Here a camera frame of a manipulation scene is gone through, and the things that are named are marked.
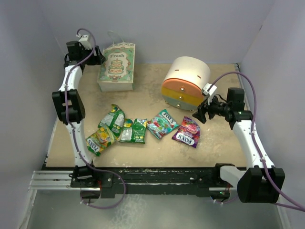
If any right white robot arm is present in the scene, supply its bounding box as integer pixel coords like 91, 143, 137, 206
193, 83, 285, 203

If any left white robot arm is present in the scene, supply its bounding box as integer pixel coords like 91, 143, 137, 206
52, 40, 104, 187

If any purple Fox's berries packet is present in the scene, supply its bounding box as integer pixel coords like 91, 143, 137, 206
172, 116, 201, 148

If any teal mint blossom Fox's packet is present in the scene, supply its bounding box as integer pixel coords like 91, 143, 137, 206
147, 109, 179, 140

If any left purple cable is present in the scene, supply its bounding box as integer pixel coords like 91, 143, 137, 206
63, 28, 127, 210

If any green Fox's back-side packet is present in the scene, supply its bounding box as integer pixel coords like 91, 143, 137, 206
98, 104, 125, 139

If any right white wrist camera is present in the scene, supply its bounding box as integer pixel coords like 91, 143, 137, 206
202, 83, 217, 97

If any green spring tea Fox's packet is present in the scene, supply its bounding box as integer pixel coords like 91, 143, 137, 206
86, 125, 117, 156

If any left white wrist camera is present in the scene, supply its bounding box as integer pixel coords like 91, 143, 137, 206
76, 35, 92, 50

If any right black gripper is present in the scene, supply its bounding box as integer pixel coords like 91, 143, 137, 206
193, 93, 231, 124

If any cream round drawer cabinet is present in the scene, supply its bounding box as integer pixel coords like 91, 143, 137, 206
161, 56, 211, 111

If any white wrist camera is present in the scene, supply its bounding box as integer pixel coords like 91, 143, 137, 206
76, 35, 92, 50
202, 83, 217, 97

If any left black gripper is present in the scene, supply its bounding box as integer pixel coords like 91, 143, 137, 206
80, 46, 106, 66

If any green cake paper bag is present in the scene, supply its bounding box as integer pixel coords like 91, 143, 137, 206
97, 31, 135, 92

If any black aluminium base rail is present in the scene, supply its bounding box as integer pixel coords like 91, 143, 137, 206
30, 164, 236, 198

